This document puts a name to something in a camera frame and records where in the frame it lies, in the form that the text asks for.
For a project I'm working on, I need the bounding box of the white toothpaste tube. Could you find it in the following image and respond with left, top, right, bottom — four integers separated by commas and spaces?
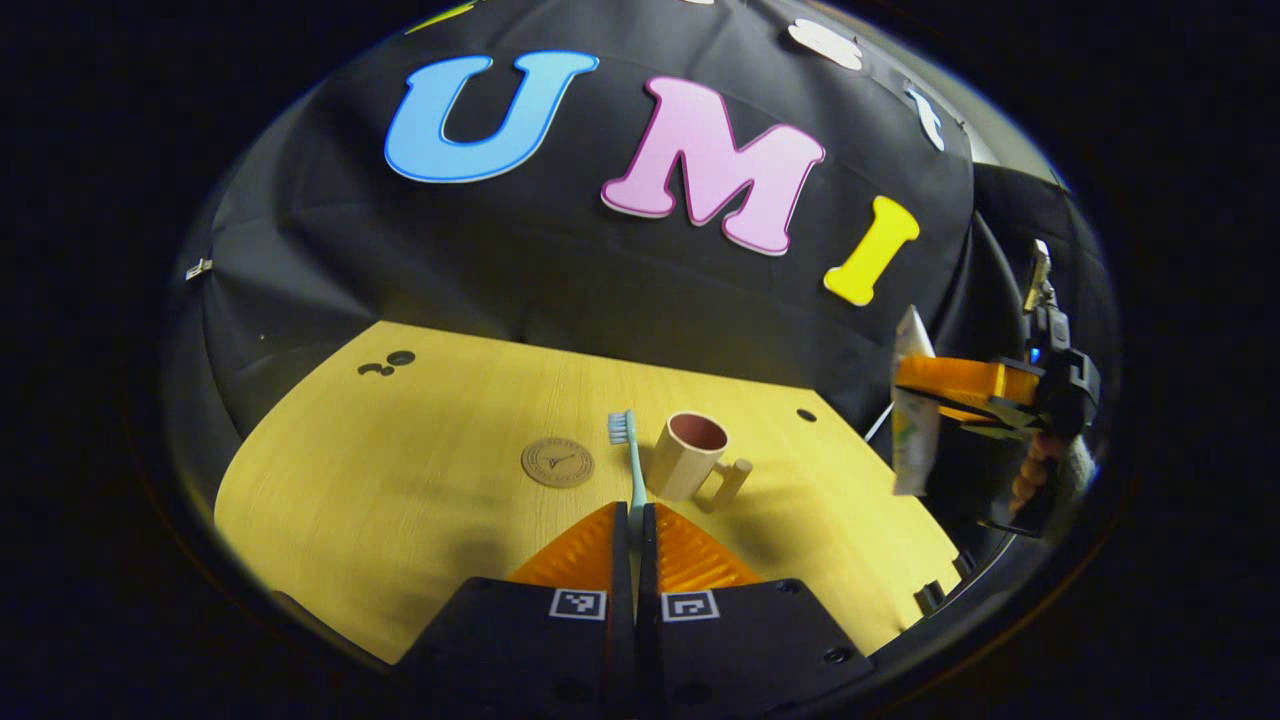
890, 305, 941, 498

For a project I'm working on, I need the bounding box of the light blue toothbrush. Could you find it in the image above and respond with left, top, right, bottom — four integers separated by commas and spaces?
607, 408, 649, 541

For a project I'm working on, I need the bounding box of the beige cup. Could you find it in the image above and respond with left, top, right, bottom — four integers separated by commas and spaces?
648, 411, 754, 514

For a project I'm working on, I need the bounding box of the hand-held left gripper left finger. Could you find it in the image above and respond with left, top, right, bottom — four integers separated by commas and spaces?
400, 500, 637, 716

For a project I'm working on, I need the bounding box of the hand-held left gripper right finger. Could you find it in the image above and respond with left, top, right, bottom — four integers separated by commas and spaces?
640, 502, 876, 716

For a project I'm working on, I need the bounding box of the black backdrop cloth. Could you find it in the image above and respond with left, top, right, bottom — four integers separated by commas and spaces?
165, 0, 1116, 471

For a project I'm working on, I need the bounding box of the round cork coaster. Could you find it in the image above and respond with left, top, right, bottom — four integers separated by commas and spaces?
520, 437, 596, 489

